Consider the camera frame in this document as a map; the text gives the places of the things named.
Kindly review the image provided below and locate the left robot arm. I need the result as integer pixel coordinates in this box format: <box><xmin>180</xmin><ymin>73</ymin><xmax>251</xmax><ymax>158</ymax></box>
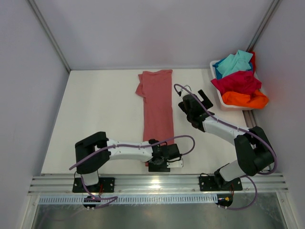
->
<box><xmin>69</xmin><ymin>132</ymin><xmax>183</xmax><ymax>192</ymax></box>

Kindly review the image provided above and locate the teal t shirt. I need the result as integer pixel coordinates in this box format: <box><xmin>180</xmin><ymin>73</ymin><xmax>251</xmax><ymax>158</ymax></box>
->
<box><xmin>212</xmin><ymin>50</ymin><xmax>254</xmax><ymax>80</ymax></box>

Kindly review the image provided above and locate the crimson red t shirt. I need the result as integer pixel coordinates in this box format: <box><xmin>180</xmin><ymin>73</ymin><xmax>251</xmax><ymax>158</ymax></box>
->
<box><xmin>211</xmin><ymin>71</ymin><xmax>262</xmax><ymax>95</ymax></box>

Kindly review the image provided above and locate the right side aluminium rail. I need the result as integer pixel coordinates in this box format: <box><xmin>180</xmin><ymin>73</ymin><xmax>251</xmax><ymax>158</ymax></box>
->
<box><xmin>243</xmin><ymin>110</ymin><xmax>274</xmax><ymax>174</ymax></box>

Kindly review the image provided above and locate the salmon pink t shirt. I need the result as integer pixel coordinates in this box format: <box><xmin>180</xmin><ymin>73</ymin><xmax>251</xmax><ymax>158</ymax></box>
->
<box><xmin>135</xmin><ymin>69</ymin><xmax>176</xmax><ymax>167</ymax></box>

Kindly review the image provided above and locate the slotted grey cable duct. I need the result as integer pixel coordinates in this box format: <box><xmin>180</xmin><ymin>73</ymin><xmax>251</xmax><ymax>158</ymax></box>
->
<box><xmin>38</xmin><ymin>193</ymin><xmax>217</xmax><ymax>205</ymax></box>

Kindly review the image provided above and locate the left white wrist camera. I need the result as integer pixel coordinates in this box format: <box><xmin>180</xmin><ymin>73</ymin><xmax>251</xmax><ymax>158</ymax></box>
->
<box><xmin>167</xmin><ymin>159</ymin><xmax>183</xmax><ymax>168</ymax></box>

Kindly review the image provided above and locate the left corner aluminium post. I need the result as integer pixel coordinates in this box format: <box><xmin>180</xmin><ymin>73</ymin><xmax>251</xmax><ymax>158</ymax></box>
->
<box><xmin>26</xmin><ymin>0</ymin><xmax>71</xmax><ymax>73</ymax></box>

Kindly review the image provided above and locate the orange t shirt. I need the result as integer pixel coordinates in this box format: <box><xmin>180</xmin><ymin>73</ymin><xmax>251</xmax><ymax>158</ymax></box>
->
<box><xmin>222</xmin><ymin>90</ymin><xmax>269</xmax><ymax>109</ymax></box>

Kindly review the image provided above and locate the aluminium rail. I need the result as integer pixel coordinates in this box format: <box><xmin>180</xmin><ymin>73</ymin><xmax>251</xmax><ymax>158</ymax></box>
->
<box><xmin>243</xmin><ymin>110</ymin><xmax>274</xmax><ymax>174</ymax></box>
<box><xmin>28</xmin><ymin>173</ymin><xmax>288</xmax><ymax>195</ymax></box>

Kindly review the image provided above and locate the corner aluminium post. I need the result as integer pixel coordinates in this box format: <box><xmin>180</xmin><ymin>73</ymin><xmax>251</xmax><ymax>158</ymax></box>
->
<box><xmin>26</xmin><ymin>0</ymin><xmax>71</xmax><ymax>73</ymax></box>
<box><xmin>246</xmin><ymin>0</ymin><xmax>282</xmax><ymax>52</ymax></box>

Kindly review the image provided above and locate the aluminium front rail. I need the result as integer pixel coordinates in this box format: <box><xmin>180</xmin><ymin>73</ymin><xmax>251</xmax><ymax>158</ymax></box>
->
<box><xmin>28</xmin><ymin>173</ymin><xmax>288</xmax><ymax>195</ymax></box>

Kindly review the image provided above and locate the left black controller board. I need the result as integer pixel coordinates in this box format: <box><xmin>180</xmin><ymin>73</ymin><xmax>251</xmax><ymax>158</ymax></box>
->
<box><xmin>83</xmin><ymin>196</ymin><xmax>101</xmax><ymax>209</ymax></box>

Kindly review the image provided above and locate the right black controller board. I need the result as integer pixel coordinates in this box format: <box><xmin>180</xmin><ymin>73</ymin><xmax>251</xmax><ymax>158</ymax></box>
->
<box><xmin>216</xmin><ymin>194</ymin><xmax>233</xmax><ymax>208</ymax></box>

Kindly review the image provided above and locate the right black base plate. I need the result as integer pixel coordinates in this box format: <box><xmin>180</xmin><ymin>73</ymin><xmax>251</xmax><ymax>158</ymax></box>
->
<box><xmin>198</xmin><ymin>173</ymin><xmax>243</xmax><ymax>191</ymax></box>

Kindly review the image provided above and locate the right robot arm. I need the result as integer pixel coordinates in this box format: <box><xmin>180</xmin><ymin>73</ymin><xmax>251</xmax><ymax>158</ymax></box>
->
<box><xmin>178</xmin><ymin>90</ymin><xmax>276</xmax><ymax>190</ymax></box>

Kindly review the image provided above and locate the black controller board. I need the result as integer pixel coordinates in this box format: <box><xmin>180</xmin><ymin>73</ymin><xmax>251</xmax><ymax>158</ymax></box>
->
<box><xmin>83</xmin><ymin>196</ymin><xmax>101</xmax><ymax>209</ymax></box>
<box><xmin>216</xmin><ymin>194</ymin><xmax>233</xmax><ymax>208</ymax></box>

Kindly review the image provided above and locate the red t shirt in bin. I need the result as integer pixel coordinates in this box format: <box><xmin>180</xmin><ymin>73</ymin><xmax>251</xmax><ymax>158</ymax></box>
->
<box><xmin>250</xmin><ymin>51</ymin><xmax>256</xmax><ymax>72</ymax></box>

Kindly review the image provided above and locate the right corner aluminium post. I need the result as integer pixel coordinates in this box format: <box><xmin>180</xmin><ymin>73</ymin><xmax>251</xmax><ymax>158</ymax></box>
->
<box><xmin>246</xmin><ymin>0</ymin><xmax>282</xmax><ymax>52</ymax></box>

